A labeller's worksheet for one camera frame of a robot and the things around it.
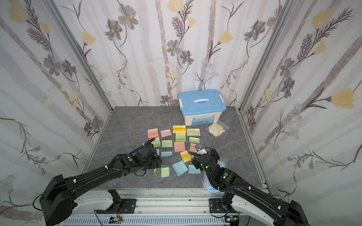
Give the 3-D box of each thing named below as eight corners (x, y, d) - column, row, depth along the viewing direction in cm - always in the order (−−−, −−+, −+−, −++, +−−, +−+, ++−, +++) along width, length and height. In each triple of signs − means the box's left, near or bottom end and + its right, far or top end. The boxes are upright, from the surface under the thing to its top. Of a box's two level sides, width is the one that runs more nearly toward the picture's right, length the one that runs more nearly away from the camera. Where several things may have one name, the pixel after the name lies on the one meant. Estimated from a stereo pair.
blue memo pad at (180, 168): (178, 176, 86) (177, 175, 85) (172, 165, 91) (172, 164, 89) (188, 170, 89) (188, 169, 87) (182, 160, 93) (182, 159, 92)
